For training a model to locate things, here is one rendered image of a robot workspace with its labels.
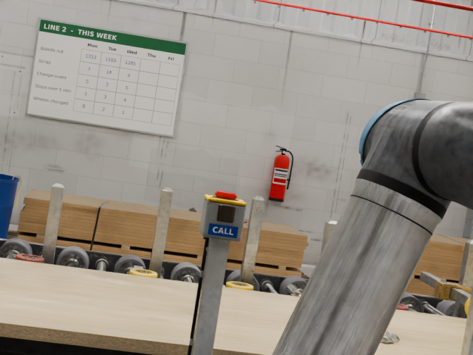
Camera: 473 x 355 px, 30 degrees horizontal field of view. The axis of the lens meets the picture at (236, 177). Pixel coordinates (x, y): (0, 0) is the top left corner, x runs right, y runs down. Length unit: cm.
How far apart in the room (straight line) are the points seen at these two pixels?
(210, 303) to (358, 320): 58
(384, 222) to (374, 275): 6
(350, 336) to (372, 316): 4
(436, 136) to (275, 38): 783
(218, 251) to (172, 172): 712
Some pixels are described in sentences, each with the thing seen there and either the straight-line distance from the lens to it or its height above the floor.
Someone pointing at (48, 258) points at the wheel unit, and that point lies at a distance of 268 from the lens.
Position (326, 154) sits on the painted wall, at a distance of 889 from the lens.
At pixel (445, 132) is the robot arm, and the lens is 100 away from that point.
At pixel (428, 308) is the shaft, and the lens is 332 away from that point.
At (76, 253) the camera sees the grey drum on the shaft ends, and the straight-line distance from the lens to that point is 307.
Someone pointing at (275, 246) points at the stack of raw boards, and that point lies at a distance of 757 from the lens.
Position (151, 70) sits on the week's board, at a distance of 865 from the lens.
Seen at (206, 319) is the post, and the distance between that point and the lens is 159.
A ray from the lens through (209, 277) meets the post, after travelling 158.
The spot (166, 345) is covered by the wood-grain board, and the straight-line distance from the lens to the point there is 182.
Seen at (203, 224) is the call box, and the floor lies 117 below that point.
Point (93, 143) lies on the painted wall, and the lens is 867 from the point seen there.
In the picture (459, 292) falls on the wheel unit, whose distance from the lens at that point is 280.
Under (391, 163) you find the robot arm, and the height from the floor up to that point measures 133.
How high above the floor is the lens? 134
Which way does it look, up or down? 3 degrees down
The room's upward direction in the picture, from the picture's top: 9 degrees clockwise
